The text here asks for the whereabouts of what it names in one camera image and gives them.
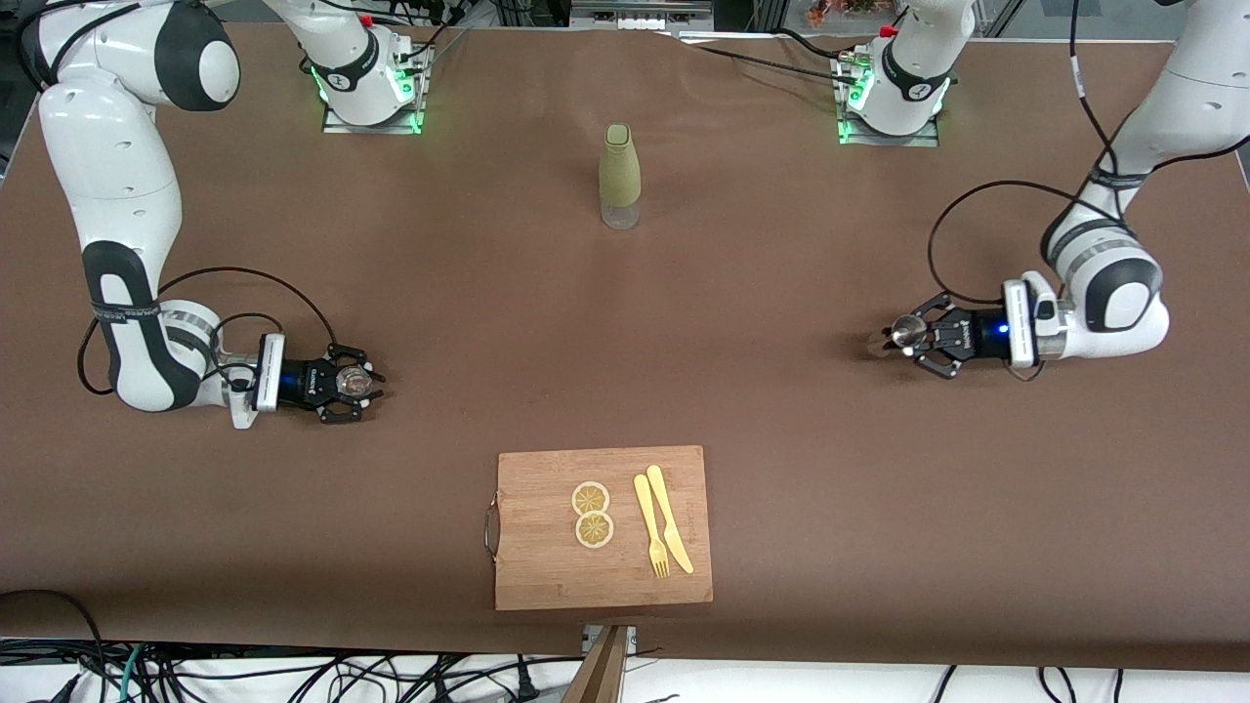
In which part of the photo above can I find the steel measuring jigger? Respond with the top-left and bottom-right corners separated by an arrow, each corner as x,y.
865,313 -> 929,358

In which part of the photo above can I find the brown table cover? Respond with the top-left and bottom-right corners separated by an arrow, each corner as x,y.
0,20 -> 1250,675

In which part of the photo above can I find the wooden cutting board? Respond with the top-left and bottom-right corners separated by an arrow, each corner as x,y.
483,445 -> 715,612

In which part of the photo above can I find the yellow plastic knife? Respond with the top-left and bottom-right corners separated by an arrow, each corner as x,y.
646,465 -> 695,575

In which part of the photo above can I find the yellow plastic fork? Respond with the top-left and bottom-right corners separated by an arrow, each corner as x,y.
633,474 -> 672,580

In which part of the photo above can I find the orange flower decoration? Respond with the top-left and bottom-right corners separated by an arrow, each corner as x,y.
806,0 -> 904,28

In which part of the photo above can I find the green sleeved glass bottle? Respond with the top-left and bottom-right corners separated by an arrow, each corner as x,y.
599,123 -> 644,231

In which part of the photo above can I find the grey metal box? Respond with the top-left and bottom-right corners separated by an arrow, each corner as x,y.
569,0 -> 716,35

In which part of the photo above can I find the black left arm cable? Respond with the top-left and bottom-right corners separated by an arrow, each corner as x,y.
928,0 -> 1250,306

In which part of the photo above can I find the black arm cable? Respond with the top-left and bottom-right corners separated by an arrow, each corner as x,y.
78,269 -> 338,396
928,0 -> 1250,306

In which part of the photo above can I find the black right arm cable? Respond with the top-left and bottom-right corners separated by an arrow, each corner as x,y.
78,269 -> 338,396

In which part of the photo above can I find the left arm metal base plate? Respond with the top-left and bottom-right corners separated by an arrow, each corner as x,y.
832,49 -> 943,147

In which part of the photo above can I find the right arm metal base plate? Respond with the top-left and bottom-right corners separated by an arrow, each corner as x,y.
320,44 -> 431,136

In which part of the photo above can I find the black base cable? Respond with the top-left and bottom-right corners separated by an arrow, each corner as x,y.
771,27 -> 851,58
695,44 -> 865,87

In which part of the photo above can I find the teal floor cable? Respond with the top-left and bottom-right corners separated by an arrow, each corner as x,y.
119,642 -> 149,703

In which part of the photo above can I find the wooden post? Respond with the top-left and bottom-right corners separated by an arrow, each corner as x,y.
562,625 -> 631,703

